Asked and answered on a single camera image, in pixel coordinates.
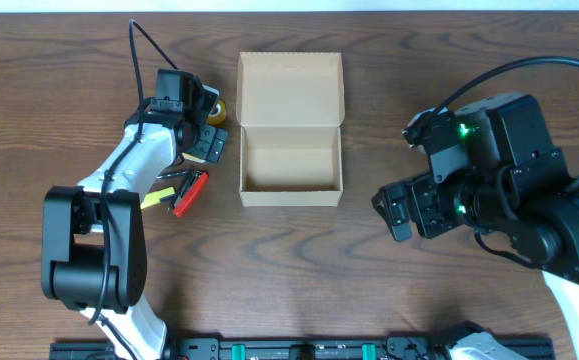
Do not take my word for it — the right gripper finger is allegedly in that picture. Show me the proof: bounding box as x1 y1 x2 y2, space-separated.
389 198 412 242
371 182 407 223

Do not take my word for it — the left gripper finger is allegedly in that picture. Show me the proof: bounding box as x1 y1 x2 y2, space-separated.
206 128 229 163
192 124 218 161

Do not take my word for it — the yellow tape roll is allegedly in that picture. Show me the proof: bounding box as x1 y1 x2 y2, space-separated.
206 99 227 126

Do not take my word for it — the red black stapler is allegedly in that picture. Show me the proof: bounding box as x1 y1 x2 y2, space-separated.
169 170 209 218

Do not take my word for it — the yellow sticky note pad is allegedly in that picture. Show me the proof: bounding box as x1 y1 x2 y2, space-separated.
182 153 206 164

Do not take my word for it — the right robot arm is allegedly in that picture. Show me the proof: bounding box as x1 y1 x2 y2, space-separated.
372 93 579 357

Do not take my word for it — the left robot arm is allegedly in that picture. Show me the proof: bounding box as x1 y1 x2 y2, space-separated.
41 69 228 359

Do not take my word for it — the black pen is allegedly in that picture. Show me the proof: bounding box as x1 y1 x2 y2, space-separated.
156 169 195 181

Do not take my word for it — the yellow highlighter marker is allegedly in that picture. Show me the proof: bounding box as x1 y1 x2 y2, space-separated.
140 187 176 209

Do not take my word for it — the brown cardboard box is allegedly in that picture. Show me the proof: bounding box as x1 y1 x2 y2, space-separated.
236 52 345 207

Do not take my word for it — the black mounting rail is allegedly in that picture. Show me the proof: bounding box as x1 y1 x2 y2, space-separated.
48 336 555 360

